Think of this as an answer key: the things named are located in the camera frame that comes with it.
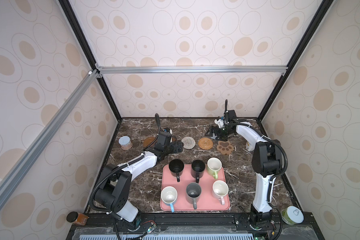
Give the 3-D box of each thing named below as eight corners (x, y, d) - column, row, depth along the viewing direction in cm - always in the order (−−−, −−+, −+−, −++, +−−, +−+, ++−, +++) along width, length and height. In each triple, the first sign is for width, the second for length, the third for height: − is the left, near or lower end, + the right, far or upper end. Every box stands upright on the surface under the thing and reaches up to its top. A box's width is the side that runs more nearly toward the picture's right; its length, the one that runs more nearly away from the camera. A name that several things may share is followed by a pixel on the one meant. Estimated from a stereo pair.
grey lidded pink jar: (120, 149, 104) (117, 144, 99) (122, 140, 108) (120, 135, 104) (131, 149, 104) (128, 144, 99) (133, 140, 108) (131, 135, 104)
